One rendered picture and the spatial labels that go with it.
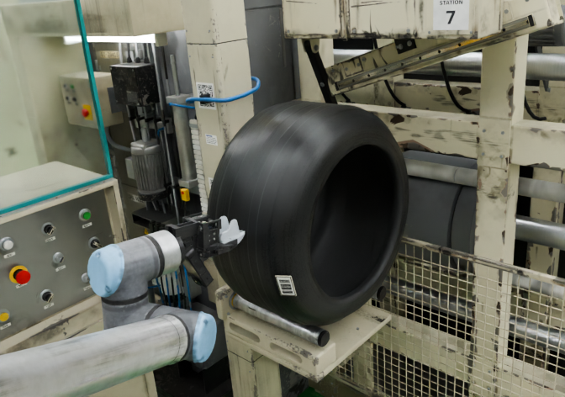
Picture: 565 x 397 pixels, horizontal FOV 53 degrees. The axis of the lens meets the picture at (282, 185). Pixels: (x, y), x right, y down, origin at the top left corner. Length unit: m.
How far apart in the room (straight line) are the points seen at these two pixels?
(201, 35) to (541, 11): 0.86
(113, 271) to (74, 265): 0.77
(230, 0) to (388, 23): 0.43
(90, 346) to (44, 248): 0.96
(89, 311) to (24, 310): 0.19
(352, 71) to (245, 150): 0.52
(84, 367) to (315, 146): 0.74
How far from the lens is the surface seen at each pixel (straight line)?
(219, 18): 1.59
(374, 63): 1.73
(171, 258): 1.16
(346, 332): 1.74
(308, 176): 1.30
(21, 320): 1.85
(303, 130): 1.35
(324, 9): 1.64
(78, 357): 0.85
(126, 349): 0.92
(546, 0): 1.50
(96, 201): 1.85
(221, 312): 1.74
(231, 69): 1.62
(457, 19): 1.43
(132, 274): 1.12
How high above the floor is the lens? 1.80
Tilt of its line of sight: 20 degrees down
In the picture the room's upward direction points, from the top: 5 degrees counter-clockwise
